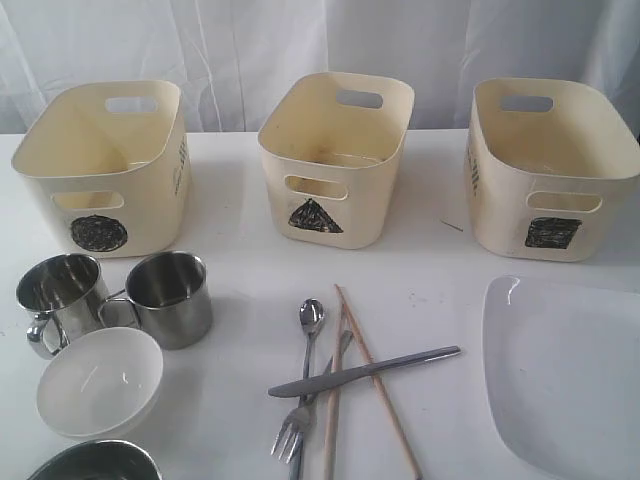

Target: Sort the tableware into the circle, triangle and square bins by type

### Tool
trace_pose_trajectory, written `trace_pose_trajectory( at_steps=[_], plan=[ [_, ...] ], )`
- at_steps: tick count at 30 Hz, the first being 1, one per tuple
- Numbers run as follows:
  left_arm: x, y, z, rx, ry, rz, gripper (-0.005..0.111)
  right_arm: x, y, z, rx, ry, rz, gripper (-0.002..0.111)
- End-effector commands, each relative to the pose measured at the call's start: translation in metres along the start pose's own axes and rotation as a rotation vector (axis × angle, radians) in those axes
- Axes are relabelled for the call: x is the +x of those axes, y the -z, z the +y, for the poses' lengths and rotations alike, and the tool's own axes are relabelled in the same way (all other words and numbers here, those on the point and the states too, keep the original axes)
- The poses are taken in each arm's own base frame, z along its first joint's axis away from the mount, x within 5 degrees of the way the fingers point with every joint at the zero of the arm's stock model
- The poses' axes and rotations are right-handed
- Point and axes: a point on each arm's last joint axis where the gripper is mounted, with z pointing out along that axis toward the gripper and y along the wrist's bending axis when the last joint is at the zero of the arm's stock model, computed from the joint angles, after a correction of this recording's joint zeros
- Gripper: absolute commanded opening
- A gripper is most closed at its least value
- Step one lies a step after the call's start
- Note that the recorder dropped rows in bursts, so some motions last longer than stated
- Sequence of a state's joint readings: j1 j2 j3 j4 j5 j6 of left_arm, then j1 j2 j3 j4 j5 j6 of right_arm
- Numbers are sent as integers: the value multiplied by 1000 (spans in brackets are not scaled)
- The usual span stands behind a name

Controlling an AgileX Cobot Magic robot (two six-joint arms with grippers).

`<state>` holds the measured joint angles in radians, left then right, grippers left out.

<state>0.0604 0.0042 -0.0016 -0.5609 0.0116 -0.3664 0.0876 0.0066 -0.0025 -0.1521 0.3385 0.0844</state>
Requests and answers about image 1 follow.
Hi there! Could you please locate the white square plate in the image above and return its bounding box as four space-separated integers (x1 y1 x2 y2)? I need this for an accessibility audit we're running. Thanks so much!
482 275 639 479

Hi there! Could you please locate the small steel teaspoon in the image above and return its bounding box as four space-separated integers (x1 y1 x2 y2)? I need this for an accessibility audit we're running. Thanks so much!
289 298 325 479

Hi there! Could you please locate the shiny steel mug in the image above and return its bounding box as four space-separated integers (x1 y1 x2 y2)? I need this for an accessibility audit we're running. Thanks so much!
16 253 109 360

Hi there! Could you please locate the white backdrop curtain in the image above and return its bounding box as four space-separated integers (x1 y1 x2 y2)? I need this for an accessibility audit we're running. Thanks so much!
1 1 639 133

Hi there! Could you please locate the steel table knife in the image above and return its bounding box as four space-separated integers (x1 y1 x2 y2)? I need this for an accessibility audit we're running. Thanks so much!
268 345 462 398

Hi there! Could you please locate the white ceramic bowl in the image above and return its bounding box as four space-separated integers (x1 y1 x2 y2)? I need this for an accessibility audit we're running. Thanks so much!
36 327 164 441

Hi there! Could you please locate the stainless steel bowl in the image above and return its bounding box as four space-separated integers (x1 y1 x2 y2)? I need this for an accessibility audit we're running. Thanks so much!
29 439 163 479

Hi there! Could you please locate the small steel fork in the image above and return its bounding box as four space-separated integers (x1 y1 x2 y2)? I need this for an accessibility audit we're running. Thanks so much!
270 329 355 462

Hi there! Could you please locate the cream bin with circle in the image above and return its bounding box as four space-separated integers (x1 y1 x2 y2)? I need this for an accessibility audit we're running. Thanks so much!
11 80 191 258

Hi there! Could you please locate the matte steel mug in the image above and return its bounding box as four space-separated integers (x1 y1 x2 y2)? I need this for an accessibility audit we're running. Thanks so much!
98 251 213 350

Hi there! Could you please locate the wooden chopstick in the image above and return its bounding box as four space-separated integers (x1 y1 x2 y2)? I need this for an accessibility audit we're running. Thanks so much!
334 284 423 479
323 302 346 480

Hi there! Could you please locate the cream bin with triangle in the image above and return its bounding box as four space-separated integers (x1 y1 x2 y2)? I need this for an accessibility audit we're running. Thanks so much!
258 72 415 249

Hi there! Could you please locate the cream bin with square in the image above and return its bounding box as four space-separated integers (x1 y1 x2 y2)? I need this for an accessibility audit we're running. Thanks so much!
464 78 639 262

